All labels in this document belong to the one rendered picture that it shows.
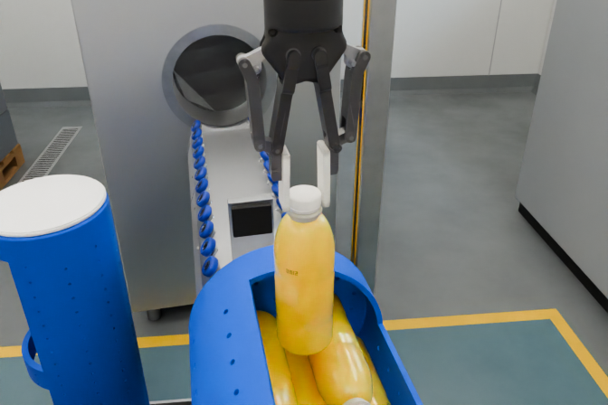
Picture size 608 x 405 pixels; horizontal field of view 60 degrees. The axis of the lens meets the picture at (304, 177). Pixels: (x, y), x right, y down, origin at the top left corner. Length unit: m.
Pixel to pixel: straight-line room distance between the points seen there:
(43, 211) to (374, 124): 0.80
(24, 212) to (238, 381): 0.86
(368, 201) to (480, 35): 4.13
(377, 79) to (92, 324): 0.91
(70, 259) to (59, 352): 0.27
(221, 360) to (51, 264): 0.73
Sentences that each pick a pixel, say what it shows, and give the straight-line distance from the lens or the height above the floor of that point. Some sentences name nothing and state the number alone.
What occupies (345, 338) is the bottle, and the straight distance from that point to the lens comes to 0.75.
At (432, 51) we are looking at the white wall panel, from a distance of 5.28.
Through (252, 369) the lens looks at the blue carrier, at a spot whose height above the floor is 1.22.
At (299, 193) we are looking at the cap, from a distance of 0.59.
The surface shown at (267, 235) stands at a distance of 1.22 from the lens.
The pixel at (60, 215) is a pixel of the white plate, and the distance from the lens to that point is 1.32.
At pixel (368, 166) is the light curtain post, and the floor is 1.07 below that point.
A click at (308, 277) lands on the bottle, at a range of 0.61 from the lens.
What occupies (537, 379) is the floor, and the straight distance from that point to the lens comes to 2.41.
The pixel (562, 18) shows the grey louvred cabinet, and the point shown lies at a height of 1.15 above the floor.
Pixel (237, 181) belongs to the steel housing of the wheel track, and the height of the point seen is 0.93.
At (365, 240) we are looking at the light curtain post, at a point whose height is 0.84.
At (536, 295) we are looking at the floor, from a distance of 2.81.
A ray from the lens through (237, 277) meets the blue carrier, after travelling 0.73.
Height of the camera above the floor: 1.67
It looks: 28 degrees down
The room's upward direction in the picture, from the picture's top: straight up
